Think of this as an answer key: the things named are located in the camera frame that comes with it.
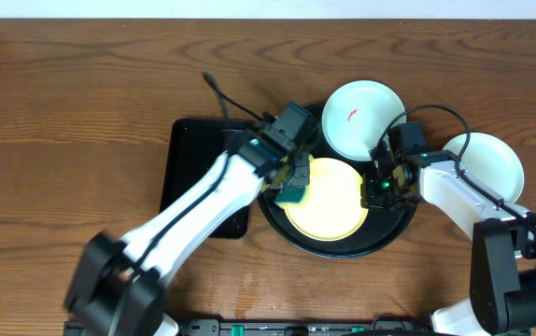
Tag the pale green plate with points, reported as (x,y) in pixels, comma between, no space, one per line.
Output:
(495,164)

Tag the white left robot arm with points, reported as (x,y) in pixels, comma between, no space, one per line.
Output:
(119,286)

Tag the black round tray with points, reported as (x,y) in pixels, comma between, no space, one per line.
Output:
(380,228)

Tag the black rectangular tray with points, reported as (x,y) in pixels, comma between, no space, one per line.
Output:
(193,148)

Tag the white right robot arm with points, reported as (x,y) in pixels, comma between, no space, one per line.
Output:
(502,294)

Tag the light blue plate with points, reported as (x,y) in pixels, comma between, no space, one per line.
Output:
(356,115)

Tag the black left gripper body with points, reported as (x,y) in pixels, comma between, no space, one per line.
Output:
(293,177)

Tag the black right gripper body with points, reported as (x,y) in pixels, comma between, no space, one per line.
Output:
(385,193)

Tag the green and yellow sponge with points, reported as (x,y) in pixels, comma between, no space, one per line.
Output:
(290,197)

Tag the yellow plate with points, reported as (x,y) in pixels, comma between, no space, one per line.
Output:
(331,208)

